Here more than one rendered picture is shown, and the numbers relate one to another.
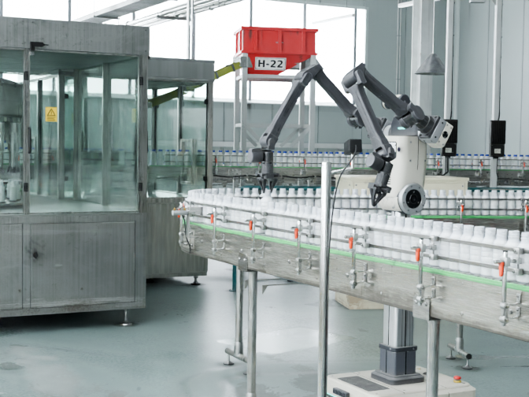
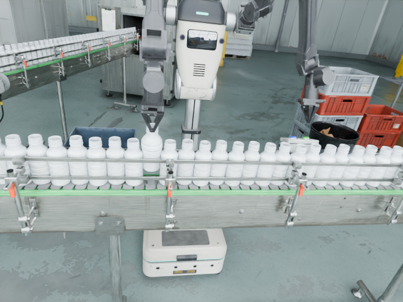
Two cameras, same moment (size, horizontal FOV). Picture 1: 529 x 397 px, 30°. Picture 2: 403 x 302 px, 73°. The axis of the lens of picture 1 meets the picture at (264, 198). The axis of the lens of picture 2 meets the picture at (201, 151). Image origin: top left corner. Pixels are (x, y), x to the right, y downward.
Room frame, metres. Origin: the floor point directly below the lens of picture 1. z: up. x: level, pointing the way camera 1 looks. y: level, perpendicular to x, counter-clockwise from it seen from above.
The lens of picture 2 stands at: (4.49, 0.71, 1.58)
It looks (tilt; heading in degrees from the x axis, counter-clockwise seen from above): 28 degrees down; 286
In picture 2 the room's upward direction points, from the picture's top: 7 degrees clockwise
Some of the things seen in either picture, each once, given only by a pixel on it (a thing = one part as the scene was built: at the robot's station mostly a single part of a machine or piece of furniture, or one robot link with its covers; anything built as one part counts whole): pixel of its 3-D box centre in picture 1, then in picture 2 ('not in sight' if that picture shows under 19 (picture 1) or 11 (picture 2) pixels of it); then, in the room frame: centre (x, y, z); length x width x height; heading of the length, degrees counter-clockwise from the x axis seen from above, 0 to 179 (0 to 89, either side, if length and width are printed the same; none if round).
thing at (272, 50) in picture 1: (272, 149); not in sight; (11.73, -0.09, 1.40); 0.92 x 0.72 x 2.80; 100
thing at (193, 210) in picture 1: (189, 230); not in sight; (5.52, 0.42, 0.96); 0.23 x 0.10 x 0.27; 118
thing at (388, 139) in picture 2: not in sight; (366, 133); (3.42, -3.08, 0.33); 0.61 x 0.41 x 0.22; 30
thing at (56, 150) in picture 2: (239, 213); (58, 160); (5.13, 0.13, 1.08); 0.06 x 0.06 x 0.17
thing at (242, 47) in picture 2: not in sight; (232, 41); (6.85, -9.80, 0.50); 1.24 x 1.03 x 1.00; 30
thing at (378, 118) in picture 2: not in sight; (373, 117); (3.41, -3.08, 0.55); 0.61 x 0.41 x 0.22; 30
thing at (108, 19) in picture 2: not in sight; (108, 20); (7.29, -3.14, 1.22); 0.23 x 0.04 x 0.32; 10
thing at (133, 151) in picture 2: (260, 217); (134, 162); (4.92, 0.02, 1.08); 0.06 x 0.06 x 0.17
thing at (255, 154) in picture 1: (260, 150); (155, 65); (4.85, 0.02, 1.41); 0.12 x 0.09 x 0.12; 118
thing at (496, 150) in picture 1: (496, 139); not in sight; (10.83, -2.53, 1.55); 0.17 x 0.15 x 0.42; 100
